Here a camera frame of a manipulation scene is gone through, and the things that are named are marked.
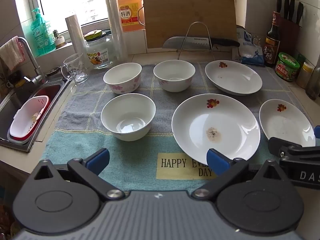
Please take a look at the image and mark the green dish soap bottle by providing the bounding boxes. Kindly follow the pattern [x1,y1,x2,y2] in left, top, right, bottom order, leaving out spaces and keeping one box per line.
[30,7,57,55]

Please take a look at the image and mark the dark vinegar bottle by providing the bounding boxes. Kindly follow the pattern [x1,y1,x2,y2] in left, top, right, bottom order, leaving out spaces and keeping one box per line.
[264,11,282,68]

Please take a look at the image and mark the black kitchen scissors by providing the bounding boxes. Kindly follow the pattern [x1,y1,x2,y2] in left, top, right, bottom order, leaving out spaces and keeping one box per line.
[296,2,304,27]

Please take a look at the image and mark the white plate with red flower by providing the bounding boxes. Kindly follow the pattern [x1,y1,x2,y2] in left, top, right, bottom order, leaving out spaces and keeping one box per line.
[259,99,316,148]
[205,60,263,96]
[171,94,261,166]

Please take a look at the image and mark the metal wire rack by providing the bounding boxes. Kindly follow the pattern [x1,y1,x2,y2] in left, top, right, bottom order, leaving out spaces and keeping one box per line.
[177,22,214,60]

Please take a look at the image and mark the grey teal checked dish towel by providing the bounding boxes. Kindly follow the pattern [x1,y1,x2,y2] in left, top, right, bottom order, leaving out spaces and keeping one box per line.
[41,61,317,192]

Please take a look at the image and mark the steel sink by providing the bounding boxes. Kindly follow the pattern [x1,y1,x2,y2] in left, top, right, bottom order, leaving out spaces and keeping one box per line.
[0,79,70,153]

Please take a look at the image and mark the clear glass mug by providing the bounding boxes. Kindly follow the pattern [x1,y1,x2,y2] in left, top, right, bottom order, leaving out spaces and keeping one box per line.
[61,53,89,85]

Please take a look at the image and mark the orange cooking wine bottle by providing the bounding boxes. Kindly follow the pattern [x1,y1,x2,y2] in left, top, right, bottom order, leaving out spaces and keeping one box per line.
[115,0,146,32]

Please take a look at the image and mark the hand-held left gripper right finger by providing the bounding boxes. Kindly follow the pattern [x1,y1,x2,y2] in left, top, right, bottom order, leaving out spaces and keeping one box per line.
[191,148,284,202]

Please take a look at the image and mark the short plastic wrap roll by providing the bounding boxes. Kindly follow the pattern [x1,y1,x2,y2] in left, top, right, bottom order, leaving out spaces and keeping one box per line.
[65,15,87,58]

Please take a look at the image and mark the red basin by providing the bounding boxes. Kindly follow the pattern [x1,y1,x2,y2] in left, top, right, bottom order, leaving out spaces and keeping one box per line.
[9,84,63,145]

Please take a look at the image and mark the window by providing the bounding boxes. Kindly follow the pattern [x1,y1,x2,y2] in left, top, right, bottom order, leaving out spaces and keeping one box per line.
[35,0,218,26]

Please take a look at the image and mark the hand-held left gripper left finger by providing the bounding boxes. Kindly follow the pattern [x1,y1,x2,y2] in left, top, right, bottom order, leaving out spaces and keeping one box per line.
[32,148,125,202]

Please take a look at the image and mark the white strainer basket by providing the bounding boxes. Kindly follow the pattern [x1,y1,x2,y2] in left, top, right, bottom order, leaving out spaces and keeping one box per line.
[10,95,50,139]

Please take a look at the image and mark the clear bottle with red cap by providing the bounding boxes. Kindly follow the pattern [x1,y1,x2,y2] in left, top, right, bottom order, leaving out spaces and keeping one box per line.
[305,54,320,101]

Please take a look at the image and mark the green lid sauce jar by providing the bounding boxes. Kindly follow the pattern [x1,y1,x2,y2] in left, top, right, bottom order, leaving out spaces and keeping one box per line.
[275,52,300,82]

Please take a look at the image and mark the blue white salt bag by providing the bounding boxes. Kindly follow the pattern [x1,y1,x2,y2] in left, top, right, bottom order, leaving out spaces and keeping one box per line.
[232,27,266,67]

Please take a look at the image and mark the pink cloth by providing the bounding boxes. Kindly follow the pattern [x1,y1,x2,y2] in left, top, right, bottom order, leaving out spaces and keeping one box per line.
[0,36,26,71]

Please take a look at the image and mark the small potted plant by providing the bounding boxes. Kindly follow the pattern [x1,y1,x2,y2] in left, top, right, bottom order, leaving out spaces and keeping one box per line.
[52,29,66,48]

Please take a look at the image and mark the white pink floral bowl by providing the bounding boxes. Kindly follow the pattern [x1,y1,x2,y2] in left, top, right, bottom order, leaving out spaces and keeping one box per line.
[153,60,196,92]
[100,93,156,141]
[103,62,142,95]

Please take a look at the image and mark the bamboo cutting board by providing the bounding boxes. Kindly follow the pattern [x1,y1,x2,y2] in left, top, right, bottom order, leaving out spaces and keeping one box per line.
[142,0,237,49]

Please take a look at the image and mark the dark red knife block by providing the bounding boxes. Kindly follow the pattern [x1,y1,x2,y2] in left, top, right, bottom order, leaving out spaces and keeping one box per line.
[277,17,301,56]

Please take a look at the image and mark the tall plastic wrap roll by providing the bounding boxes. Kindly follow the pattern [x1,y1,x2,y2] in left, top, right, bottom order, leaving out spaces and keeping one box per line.
[104,0,129,60]

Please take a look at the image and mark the black handled kitchen knife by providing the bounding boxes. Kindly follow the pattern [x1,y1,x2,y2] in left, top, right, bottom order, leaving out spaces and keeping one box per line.
[162,36,240,49]

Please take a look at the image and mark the glass jar with yellow lid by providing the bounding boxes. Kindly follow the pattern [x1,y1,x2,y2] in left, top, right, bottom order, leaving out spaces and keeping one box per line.
[84,29,118,70]

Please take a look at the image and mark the yellow lid spice jar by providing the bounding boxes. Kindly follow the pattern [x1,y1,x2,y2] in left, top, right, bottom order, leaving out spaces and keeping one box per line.
[296,62,314,89]

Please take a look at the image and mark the metal faucet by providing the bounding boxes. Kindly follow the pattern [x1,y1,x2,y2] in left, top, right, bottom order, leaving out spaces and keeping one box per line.
[16,37,48,84]

